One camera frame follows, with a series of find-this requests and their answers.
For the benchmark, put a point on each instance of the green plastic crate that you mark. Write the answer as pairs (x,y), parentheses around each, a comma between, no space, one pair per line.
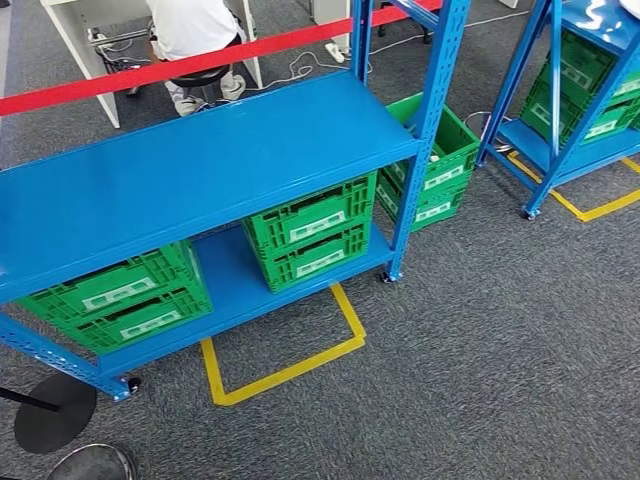
(580,66)
(115,291)
(450,166)
(315,262)
(310,225)
(150,324)
(545,112)
(435,212)

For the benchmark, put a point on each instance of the black bag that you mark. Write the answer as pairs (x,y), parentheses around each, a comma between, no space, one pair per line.
(127,66)

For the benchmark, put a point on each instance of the white desk panel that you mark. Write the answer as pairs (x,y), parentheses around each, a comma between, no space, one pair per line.
(330,20)

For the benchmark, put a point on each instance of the chrome stanchion post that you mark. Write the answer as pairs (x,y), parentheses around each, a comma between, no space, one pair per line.
(90,464)

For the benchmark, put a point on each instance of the person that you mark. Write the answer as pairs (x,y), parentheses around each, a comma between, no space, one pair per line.
(190,26)

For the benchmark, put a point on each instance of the white desk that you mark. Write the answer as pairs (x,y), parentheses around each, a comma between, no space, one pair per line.
(75,40)

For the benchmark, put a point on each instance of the black stanchion pole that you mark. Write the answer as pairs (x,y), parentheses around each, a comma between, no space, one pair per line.
(55,414)

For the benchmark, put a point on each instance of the blue metal shelf rack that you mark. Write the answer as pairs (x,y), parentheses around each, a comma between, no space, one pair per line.
(575,152)
(200,179)

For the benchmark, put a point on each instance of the red barrier belt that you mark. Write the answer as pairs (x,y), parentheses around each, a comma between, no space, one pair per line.
(200,63)

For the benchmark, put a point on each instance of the black office chair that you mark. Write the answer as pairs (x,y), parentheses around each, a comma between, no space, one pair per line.
(426,34)

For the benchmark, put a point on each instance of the chrome base stool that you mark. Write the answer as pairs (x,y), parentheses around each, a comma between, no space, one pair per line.
(200,76)

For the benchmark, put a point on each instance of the white power strip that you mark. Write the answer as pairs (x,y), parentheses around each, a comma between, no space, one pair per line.
(97,36)
(335,53)

